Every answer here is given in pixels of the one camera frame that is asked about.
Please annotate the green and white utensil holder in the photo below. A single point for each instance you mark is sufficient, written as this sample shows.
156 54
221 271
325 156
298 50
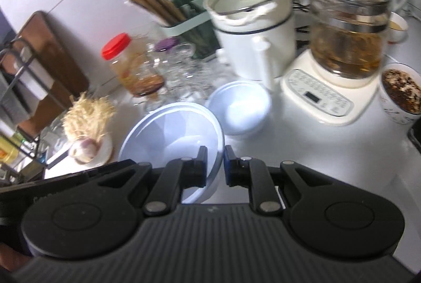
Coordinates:
194 26

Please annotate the halved purple onion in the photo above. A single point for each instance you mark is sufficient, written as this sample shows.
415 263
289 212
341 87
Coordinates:
84 150

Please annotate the glass kettle on cream base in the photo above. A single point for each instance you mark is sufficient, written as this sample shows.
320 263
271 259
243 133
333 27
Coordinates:
345 39

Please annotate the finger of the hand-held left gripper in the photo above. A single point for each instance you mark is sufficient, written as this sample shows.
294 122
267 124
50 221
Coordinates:
65 179

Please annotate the bundle of wooden chopsticks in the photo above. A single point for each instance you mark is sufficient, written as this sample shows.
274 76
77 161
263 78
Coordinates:
151 0

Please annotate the person's left forearm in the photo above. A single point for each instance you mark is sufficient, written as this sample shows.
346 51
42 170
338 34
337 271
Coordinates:
11 261

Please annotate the ceramic bowl holding vegetables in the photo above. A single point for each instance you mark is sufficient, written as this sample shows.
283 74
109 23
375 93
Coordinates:
102 148

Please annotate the red-lidded plastic jar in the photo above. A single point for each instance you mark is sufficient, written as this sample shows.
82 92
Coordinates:
131 69

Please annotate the white electric cooking pot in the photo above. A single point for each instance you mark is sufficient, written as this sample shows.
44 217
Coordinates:
253 39

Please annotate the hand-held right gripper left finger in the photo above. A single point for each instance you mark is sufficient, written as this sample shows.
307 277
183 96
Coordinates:
201 168

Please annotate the clear glass cup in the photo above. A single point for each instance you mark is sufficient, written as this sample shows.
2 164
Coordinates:
56 141

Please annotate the yellow bottle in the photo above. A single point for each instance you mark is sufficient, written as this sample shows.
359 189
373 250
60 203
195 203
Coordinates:
10 150

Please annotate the cup of dark dried food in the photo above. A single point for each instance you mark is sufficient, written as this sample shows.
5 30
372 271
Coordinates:
399 95

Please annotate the translucent plastic bowl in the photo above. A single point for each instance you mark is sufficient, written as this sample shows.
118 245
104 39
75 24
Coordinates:
236 105

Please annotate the plain white bowl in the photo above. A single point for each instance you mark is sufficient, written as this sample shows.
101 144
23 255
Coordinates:
164 128

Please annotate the black metal kitchen rack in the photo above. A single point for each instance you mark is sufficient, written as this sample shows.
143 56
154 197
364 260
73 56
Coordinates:
16 99

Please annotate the small cup of tea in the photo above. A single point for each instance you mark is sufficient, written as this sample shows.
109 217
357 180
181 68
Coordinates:
397 28

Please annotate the brown wooden cutting board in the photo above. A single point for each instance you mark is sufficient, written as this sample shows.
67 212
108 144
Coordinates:
62 66

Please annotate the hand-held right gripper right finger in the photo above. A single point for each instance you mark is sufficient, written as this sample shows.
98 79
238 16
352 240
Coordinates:
228 168

